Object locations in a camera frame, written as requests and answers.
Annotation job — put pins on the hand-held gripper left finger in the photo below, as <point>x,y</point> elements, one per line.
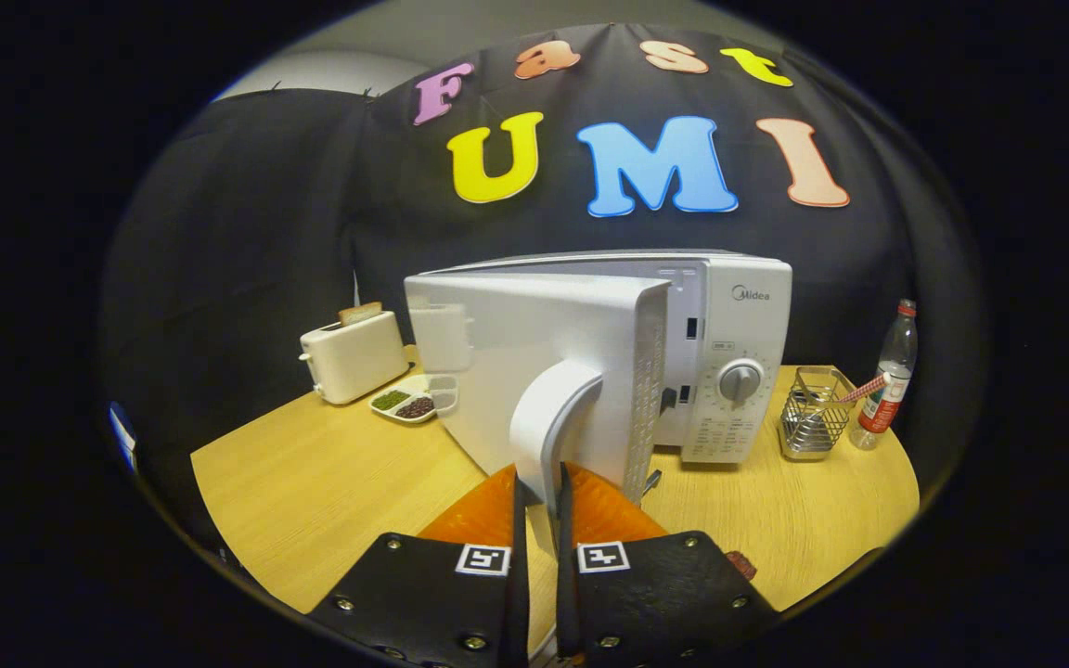
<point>521,575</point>

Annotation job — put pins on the toast slice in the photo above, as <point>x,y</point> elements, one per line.
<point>360,313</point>

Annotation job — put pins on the white divided bean dish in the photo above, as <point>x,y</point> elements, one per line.
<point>409,404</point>

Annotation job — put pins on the reddish brown meat piece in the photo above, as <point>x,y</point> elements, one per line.
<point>742,564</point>

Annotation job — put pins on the cream toaster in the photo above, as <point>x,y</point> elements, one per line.
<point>354,357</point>

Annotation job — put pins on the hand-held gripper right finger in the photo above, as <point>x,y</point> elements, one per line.
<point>564,575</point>

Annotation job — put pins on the white toaster oven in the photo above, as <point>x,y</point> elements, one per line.
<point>729,315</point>

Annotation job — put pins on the red checked straw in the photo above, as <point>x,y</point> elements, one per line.
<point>864,388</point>

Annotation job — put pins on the clear bottle red label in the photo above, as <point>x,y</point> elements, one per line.
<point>887,390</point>

